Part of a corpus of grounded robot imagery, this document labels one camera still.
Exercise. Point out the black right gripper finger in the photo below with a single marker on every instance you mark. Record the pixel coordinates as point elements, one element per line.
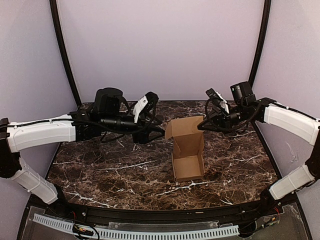
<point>204,123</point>
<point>210,128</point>

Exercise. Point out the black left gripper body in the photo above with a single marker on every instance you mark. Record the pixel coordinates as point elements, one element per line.
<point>139,135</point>

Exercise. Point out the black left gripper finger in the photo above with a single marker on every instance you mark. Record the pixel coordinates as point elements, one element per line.
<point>157,129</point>
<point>149,138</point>

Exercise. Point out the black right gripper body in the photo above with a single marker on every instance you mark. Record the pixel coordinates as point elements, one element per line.
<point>226,121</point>

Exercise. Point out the brown cardboard box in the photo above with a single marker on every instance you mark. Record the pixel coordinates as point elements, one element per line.
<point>188,148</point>

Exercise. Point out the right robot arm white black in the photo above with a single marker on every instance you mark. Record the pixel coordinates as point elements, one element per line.
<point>302,129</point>

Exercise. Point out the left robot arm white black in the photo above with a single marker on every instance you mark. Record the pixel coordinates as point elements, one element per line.
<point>109,113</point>

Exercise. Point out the right small circuit board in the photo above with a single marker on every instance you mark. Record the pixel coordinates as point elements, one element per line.
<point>271,222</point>

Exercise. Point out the small circuit board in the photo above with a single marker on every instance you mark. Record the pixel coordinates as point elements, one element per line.
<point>271,222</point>
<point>82,231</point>

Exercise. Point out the left small circuit board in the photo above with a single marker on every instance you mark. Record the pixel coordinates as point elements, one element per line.
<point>82,231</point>

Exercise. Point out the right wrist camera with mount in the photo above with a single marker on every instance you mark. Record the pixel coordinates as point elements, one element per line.
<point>217,100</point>

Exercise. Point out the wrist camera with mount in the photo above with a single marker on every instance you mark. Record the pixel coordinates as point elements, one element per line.
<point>144,104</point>
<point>217,100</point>

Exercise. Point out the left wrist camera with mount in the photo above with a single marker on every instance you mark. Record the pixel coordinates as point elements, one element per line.
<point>144,104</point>

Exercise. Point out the black front table rail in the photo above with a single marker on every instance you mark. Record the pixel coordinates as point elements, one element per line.
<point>241,214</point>

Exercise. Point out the white slotted cable duct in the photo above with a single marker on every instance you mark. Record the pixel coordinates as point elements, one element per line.
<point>135,231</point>

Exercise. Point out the right black frame post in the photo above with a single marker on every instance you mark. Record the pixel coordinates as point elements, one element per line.
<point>260,41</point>

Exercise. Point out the black frame post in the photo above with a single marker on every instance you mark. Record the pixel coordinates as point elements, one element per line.
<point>260,41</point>
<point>63,51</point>

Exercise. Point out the left black frame post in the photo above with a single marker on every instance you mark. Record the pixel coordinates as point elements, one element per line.
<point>63,51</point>

